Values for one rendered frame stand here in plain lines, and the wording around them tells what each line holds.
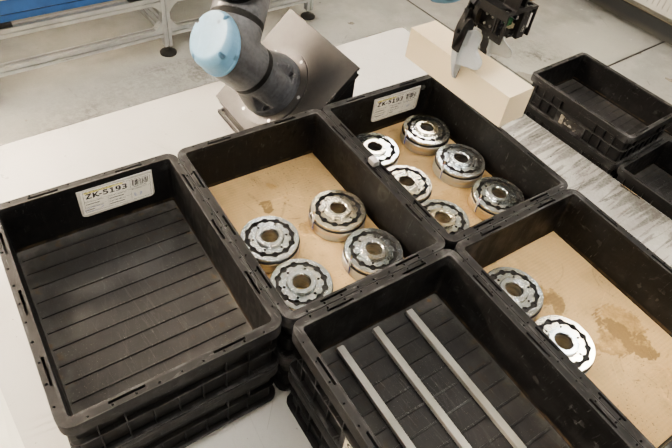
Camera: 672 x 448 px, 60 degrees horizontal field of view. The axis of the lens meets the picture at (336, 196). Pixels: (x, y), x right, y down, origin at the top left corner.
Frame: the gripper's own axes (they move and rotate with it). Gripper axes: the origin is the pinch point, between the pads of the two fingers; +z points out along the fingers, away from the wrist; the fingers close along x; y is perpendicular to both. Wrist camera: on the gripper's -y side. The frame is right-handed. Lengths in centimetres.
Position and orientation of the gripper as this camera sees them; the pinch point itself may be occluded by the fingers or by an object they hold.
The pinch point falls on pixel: (467, 64)
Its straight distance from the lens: 107.7
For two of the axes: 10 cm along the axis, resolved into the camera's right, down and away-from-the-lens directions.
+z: -1.1, 7.0, 7.1
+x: 8.0, -3.6, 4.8
